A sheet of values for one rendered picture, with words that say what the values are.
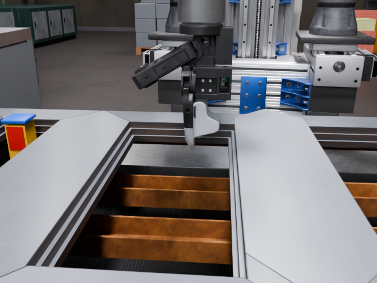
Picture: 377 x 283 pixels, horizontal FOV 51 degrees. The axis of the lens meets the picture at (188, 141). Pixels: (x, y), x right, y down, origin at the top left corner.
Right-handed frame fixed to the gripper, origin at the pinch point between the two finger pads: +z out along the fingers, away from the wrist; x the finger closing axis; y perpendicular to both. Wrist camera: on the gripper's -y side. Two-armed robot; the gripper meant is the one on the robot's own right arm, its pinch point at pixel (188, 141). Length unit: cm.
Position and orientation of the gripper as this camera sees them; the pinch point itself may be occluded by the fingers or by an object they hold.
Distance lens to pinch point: 69.8
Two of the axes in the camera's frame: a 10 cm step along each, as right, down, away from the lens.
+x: 0.8, -3.6, 9.3
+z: 0.0, 9.3, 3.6
